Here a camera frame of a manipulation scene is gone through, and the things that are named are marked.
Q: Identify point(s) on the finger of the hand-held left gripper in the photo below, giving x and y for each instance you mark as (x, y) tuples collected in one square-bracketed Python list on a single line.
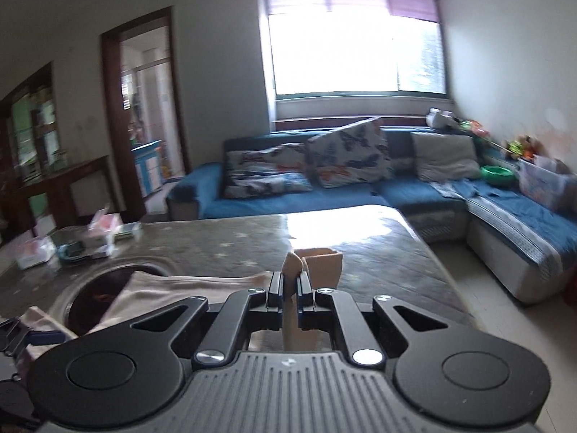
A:
[(45, 338)]

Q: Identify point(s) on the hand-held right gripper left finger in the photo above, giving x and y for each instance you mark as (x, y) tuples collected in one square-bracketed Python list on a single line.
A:
[(275, 300)]

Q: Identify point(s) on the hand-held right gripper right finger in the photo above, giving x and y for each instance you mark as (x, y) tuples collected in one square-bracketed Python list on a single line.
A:
[(305, 300)]

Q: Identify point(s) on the cream garment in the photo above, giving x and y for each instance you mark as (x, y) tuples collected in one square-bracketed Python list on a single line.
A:
[(180, 293)]

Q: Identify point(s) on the round black induction cooktop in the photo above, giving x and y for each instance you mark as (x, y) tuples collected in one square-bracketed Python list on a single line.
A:
[(97, 297)]

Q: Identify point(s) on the closed pink white tissue pack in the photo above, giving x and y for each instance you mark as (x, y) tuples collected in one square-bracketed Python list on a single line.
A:
[(36, 252)]

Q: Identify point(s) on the blue corner sofa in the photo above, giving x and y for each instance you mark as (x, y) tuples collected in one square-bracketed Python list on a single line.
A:
[(342, 200)]

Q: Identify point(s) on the open tissue pack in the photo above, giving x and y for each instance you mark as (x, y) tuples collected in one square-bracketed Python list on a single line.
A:
[(104, 230)]

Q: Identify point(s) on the flat butterfly print pillow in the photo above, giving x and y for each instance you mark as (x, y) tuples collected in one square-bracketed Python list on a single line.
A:
[(266, 173)]

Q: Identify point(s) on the clear plastic food container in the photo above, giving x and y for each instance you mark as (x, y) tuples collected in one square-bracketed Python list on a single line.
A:
[(130, 230)]

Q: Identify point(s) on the wooden side counter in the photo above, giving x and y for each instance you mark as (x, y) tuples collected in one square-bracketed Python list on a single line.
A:
[(63, 189)]

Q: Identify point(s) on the upright butterfly print pillow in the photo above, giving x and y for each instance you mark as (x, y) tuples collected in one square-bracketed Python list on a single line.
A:
[(347, 153)]

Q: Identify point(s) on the blue white kids cabinet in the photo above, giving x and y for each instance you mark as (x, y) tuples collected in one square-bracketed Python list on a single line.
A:
[(146, 169)]

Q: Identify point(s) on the grey pillow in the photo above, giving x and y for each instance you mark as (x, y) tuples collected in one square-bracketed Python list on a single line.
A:
[(444, 158)]

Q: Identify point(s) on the blue cloth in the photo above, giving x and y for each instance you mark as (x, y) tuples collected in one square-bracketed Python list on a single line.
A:
[(473, 188)]

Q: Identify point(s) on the wooden shelf cabinet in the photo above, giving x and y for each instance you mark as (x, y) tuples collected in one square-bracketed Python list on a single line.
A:
[(27, 121)]

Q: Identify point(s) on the panda plush toy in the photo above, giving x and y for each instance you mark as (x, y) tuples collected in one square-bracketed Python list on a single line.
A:
[(439, 119)]

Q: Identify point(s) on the green bowl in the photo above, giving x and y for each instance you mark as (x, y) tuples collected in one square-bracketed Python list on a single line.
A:
[(496, 175)]

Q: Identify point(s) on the colourful toys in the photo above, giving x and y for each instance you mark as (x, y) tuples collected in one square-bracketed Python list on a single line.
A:
[(473, 128)]

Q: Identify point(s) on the window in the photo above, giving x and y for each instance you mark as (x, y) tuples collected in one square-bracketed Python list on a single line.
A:
[(351, 45)]

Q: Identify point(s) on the clear plastic storage box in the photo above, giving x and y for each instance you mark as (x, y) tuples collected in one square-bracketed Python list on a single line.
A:
[(543, 182)]

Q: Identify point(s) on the small stuffed toys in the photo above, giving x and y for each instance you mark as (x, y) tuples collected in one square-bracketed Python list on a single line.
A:
[(523, 146)]

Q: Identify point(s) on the dark wooden door frame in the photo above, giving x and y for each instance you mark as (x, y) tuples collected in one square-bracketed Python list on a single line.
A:
[(110, 121)]

